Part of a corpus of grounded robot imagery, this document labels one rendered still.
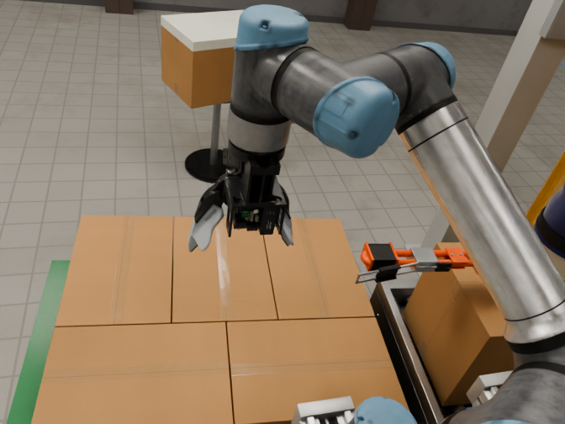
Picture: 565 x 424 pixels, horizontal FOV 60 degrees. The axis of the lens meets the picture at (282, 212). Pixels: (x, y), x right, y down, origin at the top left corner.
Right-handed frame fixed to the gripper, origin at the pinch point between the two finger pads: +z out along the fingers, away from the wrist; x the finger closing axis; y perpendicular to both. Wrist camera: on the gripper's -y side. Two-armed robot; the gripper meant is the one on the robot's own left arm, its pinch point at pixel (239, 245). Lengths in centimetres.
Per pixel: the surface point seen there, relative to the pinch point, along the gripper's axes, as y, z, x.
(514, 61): -130, 21, 153
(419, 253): -35, 42, 64
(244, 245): -99, 98, 28
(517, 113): -121, 42, 159
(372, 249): -37, 42, 49
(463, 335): -22, 68, 83
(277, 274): -80, 98, 39
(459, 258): -32, 43, 76
